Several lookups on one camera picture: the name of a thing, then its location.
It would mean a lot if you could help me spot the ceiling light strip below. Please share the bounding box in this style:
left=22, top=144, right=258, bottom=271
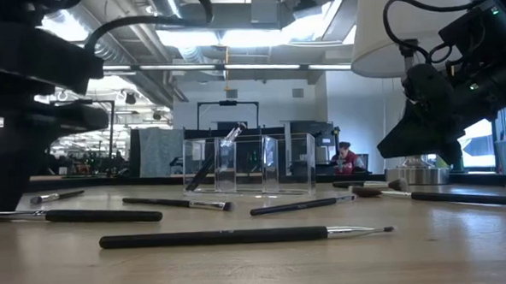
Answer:
left=102, top=54, right=354, bottom=82

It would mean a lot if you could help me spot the silver air duct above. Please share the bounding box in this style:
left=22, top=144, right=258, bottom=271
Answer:
left=65, top=0, right=179, bottom=112

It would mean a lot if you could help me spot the black cabinet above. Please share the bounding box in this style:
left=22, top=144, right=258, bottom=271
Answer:
left=288, top=119, right=338, bottom=178

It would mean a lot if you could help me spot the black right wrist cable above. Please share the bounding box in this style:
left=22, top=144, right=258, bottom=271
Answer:
left=380, top=0, right=497, bottom=68

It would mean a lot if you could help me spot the black gantry frame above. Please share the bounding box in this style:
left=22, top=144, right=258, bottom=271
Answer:
left=195, top=98, right=262, bottom=132

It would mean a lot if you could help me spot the black fan makeup brush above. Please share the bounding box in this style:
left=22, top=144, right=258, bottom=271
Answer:
left=350, top=179, right=506, bottom=213

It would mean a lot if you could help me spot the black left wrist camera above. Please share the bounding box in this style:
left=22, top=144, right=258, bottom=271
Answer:
left=0, top=20, right=106, bottom=101

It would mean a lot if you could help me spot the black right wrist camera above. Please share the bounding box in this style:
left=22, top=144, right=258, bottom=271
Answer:
left=436, top=0, right=506, bottom=67

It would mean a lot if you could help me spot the black pointed-tip makeup brush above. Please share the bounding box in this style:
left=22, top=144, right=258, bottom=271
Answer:
left=97, top=222, right=396, bottom=251

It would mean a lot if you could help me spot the black fluffy-tip makeup brush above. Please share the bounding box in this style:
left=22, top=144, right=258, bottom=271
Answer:
left=331, top=177, right=410, bottom=196

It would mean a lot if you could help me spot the grey partition panel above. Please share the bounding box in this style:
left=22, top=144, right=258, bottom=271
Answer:
left=136, top=125, right=187, bottom=180

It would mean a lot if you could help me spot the silver lamp with white shade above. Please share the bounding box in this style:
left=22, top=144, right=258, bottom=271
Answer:
left=347, top=0, right=506, bottom=190

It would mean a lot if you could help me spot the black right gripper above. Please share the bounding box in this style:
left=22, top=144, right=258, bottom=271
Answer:
left=373, top=62, right=467, bottom=170

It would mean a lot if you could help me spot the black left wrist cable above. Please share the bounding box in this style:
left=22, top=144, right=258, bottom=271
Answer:
left=81, top=0, right=216, bottom=55

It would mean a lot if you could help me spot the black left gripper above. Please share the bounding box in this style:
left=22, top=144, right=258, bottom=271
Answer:
left=0, top=91, right=114, bottom=213

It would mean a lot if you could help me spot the clear acrylic brush organizer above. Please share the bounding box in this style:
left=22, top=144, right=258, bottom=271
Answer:
left=180, top=133, right=319, bottom=202

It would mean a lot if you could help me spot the person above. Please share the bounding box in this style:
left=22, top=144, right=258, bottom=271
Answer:
left=328, top=139, right=368, bottom=176

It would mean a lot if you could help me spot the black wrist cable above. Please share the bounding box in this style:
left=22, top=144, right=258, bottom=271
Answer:
left=81, top=0, right=216, bottom=55
left=380, top=0, right=497, bottom=68

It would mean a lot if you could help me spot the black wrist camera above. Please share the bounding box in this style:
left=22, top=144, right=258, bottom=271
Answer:
left=0, top=20, right=106, bottom=101
left=436, top=0, right=506, bottom=67

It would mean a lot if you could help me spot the black clear-ferrule makeup brush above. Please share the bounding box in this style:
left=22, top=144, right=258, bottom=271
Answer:
left=181, top=121, right=250, bottom=193

